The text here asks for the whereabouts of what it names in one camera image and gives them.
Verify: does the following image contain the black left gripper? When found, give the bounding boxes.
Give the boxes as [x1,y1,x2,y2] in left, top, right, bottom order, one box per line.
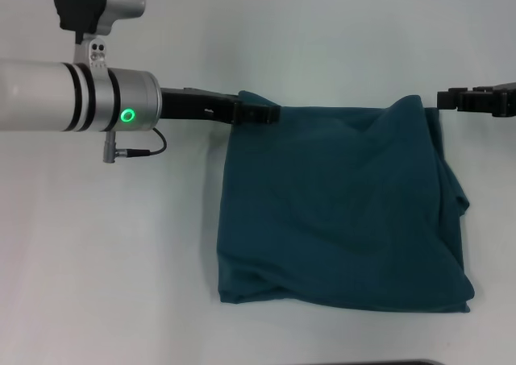
[159,85,281,127]

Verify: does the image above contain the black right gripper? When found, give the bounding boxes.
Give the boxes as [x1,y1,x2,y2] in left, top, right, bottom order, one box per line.
[436,81,516,119]

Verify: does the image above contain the teal T-shirt with FREE print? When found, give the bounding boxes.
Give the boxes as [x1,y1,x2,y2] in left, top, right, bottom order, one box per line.
[216,89,476,314]

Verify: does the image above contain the dark device edge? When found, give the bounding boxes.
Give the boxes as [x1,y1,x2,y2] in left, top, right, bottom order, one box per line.
[364,359,447,365]

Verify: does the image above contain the left arm cable with plugs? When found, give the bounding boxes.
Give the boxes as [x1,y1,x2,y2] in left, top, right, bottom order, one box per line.
[102,127,168,164]

